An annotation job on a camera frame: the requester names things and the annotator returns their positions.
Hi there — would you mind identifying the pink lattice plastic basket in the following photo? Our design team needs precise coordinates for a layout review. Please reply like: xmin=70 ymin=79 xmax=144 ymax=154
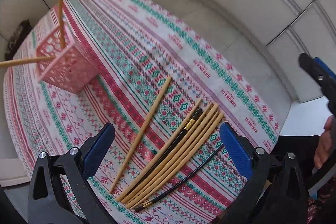
xmin=35 ymin=5 xmax=101 ymax=94

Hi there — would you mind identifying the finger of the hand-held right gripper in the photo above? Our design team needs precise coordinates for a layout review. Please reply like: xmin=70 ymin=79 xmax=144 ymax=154
xmin=299 ymin=52 xmax=336 ymax=115

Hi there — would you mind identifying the black chopstick with gold band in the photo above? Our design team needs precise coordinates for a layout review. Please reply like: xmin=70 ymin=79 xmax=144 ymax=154
xmin=134 ymin=144 xmax=225 ymax=212
xmin=130 ymin=108 xmax=204 ymax=191

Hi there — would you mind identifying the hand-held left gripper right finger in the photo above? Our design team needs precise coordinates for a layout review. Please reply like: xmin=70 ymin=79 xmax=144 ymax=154
xmin=219 ymin=122 xmax=311 ymax=224

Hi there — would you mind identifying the dark trash bin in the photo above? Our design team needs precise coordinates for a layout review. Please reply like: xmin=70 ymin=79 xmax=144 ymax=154
xmin=5 ymin=19 xmax=33 ymax=58

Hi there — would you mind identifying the person's right hand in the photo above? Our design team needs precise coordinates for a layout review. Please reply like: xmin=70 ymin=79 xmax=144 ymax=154
xmin=314 ymin=116 xmax=335 ymax=169

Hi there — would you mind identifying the patterned red green tablecloth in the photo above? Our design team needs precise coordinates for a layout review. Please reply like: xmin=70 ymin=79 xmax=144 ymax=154
xmin=3 ymin=0 xmax=280 ymax=224

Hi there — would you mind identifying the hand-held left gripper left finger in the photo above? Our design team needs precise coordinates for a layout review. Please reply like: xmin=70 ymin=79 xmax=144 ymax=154
xmin=28 ymin=123 xmax=116 ymax=224

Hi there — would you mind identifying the row of wooden chopsticks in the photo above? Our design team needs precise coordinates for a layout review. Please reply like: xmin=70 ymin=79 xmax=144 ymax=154
xmin=125 ymin=105 xmax=219 ymax=207

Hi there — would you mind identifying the person's floral clothing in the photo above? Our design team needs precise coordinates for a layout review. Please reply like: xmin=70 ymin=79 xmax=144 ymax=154
xmin=306 ymin=182 xmax=336 ymax=224

